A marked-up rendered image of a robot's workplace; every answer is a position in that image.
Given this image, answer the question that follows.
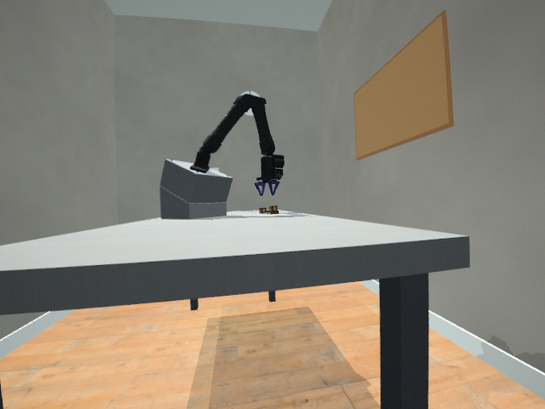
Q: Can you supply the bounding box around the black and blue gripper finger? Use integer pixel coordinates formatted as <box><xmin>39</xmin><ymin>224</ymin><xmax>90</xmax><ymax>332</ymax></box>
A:
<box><xmin>255</xmin><ymin>183</ymin><xmax>266</xmax><ymax>196</ymax></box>
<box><xmin>268</xmin><ymin>181</ymin><xmax>279</xmax><ymax>195</ymax></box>

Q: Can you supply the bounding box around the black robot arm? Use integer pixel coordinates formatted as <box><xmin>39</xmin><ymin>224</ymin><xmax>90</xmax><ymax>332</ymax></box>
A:
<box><xmin>190</xmin><ymin>94</ymin><xmax>284</xmax><ymax>180</ymax></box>

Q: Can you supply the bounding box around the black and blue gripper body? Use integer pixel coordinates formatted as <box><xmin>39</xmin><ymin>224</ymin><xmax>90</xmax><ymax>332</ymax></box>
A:
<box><xmin>256</xmin><ymin>166</ymin><xmax>277</xmax><ymax>183</ymax></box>

